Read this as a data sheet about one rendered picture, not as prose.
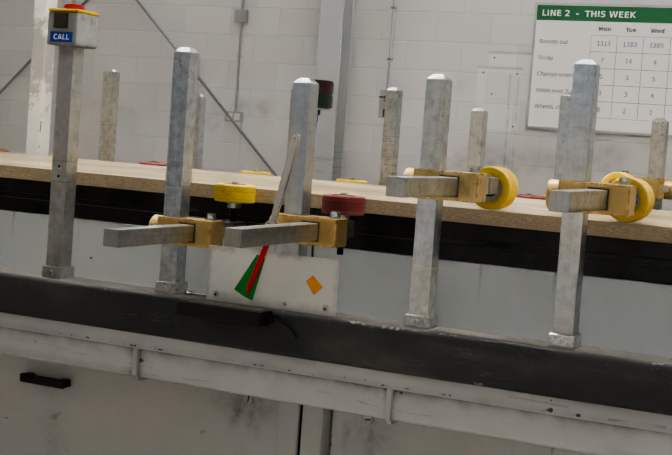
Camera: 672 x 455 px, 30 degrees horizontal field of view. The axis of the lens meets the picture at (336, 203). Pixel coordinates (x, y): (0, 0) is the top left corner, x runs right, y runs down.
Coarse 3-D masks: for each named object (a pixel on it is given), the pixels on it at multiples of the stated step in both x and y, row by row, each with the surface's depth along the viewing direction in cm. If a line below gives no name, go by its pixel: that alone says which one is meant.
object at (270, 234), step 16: (272, 224) 209; (288, 224) 211; (304, 224) 215; (352, 224) 233; (224, 240) 195; (240, 240) 194; (256, 240) 199; (272, 240) 204; (288, 240) 209; (304, 240) 215
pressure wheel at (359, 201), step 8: (328, 200) 229; (336, 200) 228; (344, 200) 228; (352, 200) 229; (360, 200) 230; (328, 208) 229; (336, 208) 229; (344, 208) 228; (352, 208) 229; (360, 208) 230; (344, 216) 231
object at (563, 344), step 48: (0, 288) 247; (48, 288) 242; (96, 288) 237; (144, 288) 238; (192, 336) 229; (240, 336) 225; (288, 336) 221; (336, 336) 217; (384, 336) 213; (432, 336) 209; (480, 336) 208; (576, 336) 202; (480, 384) 206; (528, 384) 203; (576, 384) 200; (624, 384) 196
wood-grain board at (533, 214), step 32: (0, 160) 297; (32, 160) 312; (96, 160) 348; (160, 192) 258; (192, 192) 254; (256, 192) 248; (320, 192) 251; (352, 192) 262; (384, 192) 273; (480, 224) 229; (512, 224) 227; (544, 224) 224; (608, 224) 220; (640, 224) 218
